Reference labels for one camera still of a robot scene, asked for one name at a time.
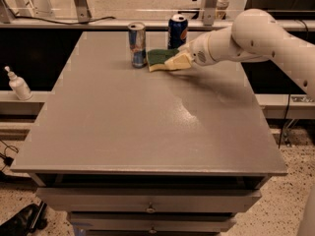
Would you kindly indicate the grey drawer cabinet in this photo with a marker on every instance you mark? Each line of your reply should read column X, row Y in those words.
column 109, row 125

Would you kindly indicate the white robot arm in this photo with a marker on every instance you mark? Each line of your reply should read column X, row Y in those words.
column 255, row 36

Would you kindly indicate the lower drawer with knob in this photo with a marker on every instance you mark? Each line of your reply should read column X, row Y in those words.
column 156, row 222

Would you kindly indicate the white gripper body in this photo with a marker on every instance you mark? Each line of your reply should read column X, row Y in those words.
column 198, row 52

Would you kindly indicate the white pump bottle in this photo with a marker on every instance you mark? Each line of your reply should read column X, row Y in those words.
column 18, row 85

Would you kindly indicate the upper drawer with knob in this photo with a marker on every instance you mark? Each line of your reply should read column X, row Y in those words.
column 148, row 200

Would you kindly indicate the metal frame leg right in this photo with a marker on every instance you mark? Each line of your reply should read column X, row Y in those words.
column 208, row 11

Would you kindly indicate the redbull can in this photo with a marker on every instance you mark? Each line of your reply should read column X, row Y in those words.
column 137, row 43

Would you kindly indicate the green and yellow sponge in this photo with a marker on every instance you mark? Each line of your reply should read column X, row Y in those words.
column 157, row 57

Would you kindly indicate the black shoe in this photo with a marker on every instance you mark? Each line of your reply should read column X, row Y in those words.
column 20, row 224

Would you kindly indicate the blue pepsi can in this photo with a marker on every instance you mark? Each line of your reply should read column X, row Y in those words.
column 177, row 31

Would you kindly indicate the drawer with knob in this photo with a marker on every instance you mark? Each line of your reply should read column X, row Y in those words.
column 148, row 200
column 156, row 222

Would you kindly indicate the metal frame leg left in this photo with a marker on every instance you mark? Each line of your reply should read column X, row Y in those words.
column 83, row 11

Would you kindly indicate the metal frame leg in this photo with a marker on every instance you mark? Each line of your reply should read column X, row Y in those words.
column 208, row 11
column 83, row 11

